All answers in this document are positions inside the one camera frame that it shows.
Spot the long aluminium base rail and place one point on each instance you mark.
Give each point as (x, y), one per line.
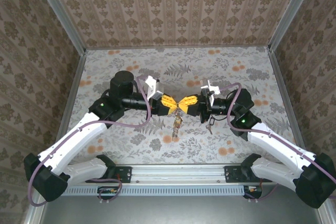
(178, 172)

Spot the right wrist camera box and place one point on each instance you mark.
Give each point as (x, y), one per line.
(210, 87)

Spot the grey keyring disc with keys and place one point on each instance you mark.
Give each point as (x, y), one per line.
(177, 123)

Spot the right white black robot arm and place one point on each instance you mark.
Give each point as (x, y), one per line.
(278, 142)

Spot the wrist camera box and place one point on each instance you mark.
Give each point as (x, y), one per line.
(210, 87)
(153, 87)

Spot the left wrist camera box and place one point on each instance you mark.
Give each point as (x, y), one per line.
(153, 87)

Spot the silver key with black tag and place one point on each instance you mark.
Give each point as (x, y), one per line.
(209, 129)

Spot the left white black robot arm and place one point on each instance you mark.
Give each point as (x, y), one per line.
(73, 134)

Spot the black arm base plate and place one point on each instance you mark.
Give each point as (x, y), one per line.
(124, 174)
(232, 174)

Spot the aluminium frame post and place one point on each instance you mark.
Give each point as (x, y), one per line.
(292, 14)
(59, 14)

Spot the aluminium table side rail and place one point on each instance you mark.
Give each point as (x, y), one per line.
(76, 82)
(283, 90)

